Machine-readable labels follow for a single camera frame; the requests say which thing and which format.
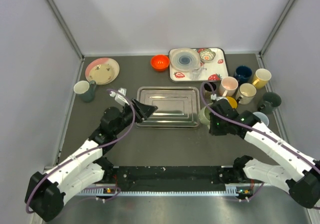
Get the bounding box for cream mug black handle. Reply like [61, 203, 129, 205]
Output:
[235, 83, 257, 105]

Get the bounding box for white strawberry pattern tray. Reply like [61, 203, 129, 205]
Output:
[169, 48, 229, 82]

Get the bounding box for dark teal mug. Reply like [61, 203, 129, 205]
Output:
[73, 80, 97, 103]

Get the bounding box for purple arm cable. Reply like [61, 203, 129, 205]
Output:
[200, 81, 320, 209]
[24, 89, 137, 214]

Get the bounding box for clear drinking glass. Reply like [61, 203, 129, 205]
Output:
[189, 67, 203, 81]

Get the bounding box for pink cream large plate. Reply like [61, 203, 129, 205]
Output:
[85, 57, 120, 85]

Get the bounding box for orange bowl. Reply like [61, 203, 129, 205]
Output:
[150, 54, 170, 72]

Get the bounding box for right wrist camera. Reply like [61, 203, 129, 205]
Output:
[210, 94, 226, 103]

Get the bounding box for navy blue ceramic mug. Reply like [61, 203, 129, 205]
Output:
[233, 65, 253, 85]

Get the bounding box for brown ceramic mug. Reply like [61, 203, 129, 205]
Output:
[204, 82, 217, 98]

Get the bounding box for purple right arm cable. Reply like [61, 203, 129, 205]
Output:
[200, 81, 320, 209]

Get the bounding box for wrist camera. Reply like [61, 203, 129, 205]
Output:
[210, 94, 226, 103]
[109, 88, 128, 106]

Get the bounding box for light blue footed cup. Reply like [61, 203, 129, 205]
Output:
[253, 112, 270, 126]

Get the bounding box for stainless steel tray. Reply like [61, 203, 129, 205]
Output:
[137, 86, 201, 129]

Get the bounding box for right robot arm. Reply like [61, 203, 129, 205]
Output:
[206, 99, 320, 209]

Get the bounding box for bright yellow mug black handle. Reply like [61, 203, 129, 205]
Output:
[225, 96, 238, 109]

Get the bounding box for pink ceramic mug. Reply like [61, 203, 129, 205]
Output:
[218, 76, 239, 97]

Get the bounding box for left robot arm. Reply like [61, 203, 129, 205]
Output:
[24, 99, 158, 222]

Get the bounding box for small patterned bowl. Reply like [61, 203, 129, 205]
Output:
[199, 48, 216, 63]

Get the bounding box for light green ceramic mug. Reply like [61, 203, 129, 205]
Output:
[198, 107, 211, 129]

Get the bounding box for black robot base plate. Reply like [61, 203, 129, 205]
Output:
[97, 166, 252, 192]

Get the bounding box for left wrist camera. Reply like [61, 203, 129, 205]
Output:
[109, 88, 128, 106]

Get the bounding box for grey mug black handle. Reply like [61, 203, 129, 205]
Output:
[257, 92, 282, 115]

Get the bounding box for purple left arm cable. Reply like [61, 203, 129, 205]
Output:
[24, 89, 137, 214]

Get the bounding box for pale yellow ceramic mug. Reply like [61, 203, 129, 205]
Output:
[251, 68, 272, 89]

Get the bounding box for small cream plate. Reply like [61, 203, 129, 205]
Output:
[87, 64, 120, 85]

